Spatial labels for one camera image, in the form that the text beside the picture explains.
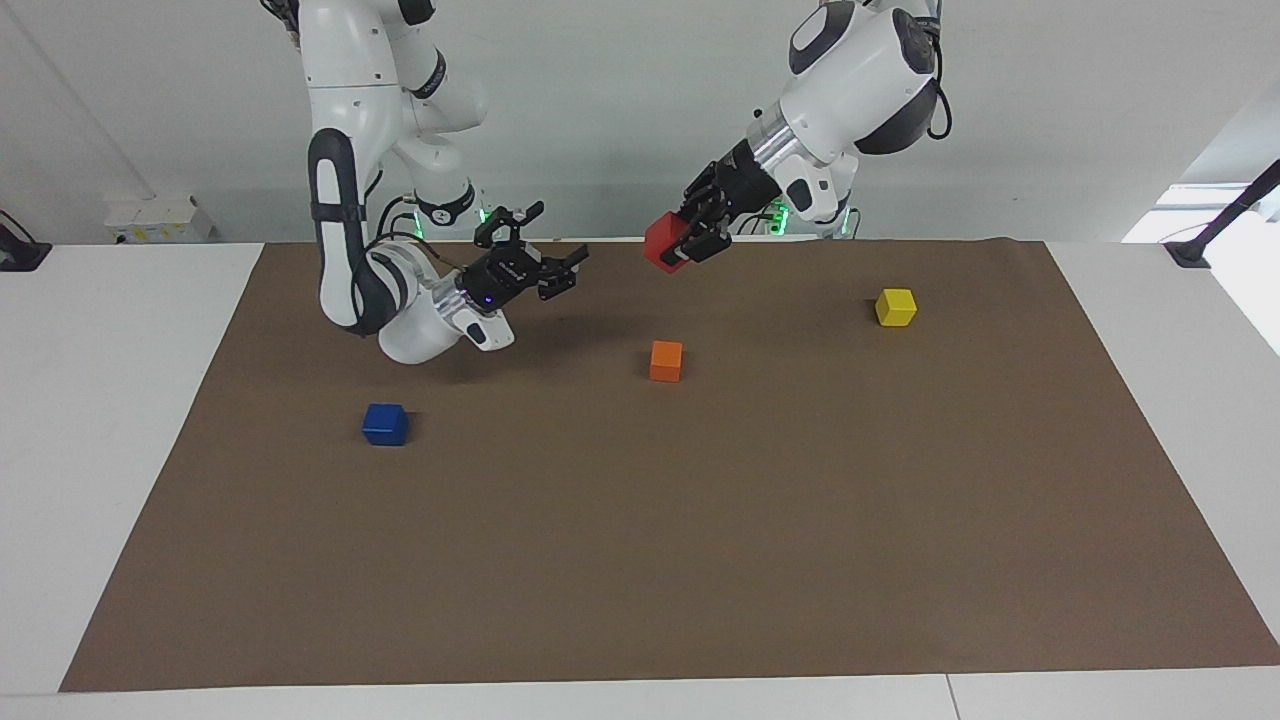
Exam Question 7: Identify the red wooden block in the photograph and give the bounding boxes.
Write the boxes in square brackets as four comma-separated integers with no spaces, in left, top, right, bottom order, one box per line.
[644,210,695,274]

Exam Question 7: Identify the blue wooden block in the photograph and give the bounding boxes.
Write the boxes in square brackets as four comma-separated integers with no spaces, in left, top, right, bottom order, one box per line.
[361,403,410,447]

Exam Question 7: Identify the brown paper mat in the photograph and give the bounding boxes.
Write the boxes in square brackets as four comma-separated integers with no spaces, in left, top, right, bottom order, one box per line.
[58,238,1280,693]

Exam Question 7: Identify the black table clamp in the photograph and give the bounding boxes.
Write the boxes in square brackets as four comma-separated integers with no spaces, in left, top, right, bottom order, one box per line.
[0,210,53,273]

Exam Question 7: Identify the black left base cable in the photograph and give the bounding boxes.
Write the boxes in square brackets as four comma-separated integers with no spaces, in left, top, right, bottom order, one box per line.
[735,200,791,239]

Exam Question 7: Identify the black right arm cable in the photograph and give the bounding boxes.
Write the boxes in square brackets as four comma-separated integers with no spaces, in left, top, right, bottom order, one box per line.
[362,165,471,293]

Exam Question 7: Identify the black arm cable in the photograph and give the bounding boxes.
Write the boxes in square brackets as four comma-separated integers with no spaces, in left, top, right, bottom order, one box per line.
[922,0,953,141]
[362,165,471,293]

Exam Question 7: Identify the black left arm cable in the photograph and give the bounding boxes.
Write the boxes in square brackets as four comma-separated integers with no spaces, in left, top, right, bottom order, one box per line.
[922,0,953,141]

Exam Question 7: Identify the white wall box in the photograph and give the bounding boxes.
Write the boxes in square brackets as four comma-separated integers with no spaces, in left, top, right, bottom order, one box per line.
[104,194,215,246]

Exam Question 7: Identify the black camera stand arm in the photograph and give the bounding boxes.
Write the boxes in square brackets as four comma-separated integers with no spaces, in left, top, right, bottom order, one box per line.
[1164,158,1280,269]

